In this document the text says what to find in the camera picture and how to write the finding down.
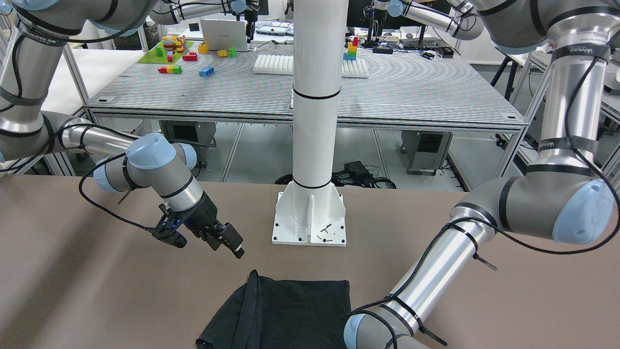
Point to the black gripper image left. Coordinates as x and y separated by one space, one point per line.
205 216

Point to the black printed t-shirt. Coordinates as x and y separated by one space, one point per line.
280 314

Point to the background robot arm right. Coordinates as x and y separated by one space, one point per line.
466 25

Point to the silver robot arm image left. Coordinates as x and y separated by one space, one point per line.
42 31

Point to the silver robot arm image right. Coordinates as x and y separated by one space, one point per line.
562 196

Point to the white central pillar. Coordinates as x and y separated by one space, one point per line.
310 211

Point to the grey control box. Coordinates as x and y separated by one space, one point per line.
425 150
200 135

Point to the blue toy brick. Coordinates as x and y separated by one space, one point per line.
207 71

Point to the red yellow green brick bar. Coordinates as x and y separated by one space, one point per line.
170 69

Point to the white ribbed tray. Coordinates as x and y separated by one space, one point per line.
283 65

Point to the green building plate with bricks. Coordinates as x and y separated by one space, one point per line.
168 51

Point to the white laptop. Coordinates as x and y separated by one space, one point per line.
224 34

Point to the large aluminium workbench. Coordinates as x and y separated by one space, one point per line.
403 91

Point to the stacked coloured brick tower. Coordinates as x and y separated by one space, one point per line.
352 50

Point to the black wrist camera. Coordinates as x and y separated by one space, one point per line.
166 229

